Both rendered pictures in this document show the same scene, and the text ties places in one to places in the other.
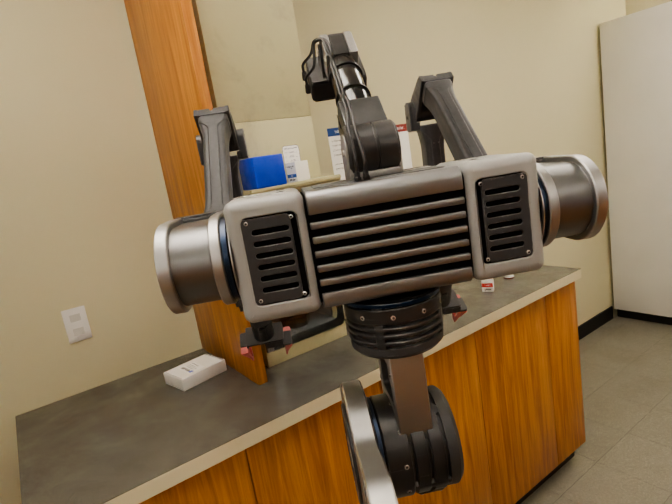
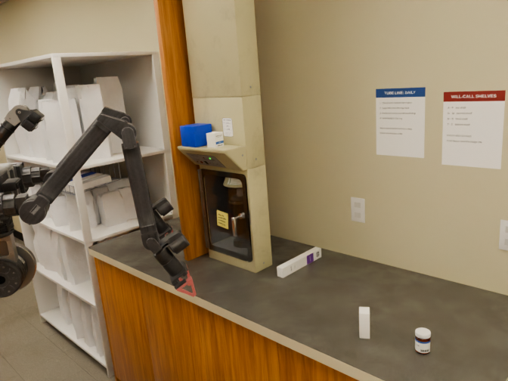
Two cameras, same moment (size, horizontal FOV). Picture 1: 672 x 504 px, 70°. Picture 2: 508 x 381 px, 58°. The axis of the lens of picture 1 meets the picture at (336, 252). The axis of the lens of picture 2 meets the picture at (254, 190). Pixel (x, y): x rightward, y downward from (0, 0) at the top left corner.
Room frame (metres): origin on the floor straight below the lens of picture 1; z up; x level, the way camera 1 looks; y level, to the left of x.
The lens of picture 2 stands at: (1.29, -1.82, 1.79)
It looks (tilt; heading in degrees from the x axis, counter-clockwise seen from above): 14 degrees down; 79
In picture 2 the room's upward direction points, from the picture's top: 4 degrees counter-clockwise
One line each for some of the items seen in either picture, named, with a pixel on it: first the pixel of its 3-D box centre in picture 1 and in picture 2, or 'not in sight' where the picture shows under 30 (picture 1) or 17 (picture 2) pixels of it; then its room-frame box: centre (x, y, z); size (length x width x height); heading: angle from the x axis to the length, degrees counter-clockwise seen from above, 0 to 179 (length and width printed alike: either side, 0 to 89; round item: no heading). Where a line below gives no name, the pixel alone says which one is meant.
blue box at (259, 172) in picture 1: (262, 172); (196, 134); (1.44, 0.18, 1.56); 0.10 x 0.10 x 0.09; 34
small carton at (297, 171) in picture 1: (297, 171); (215, 139); (1.51, 0.08, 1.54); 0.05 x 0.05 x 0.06; 40
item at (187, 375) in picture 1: (195, 371); not in sight; (1.47, 0.51, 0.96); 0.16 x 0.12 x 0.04; 136
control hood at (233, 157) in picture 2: (291, 199); (211, 157); (1.49, 0.11, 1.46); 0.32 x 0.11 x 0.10; 124
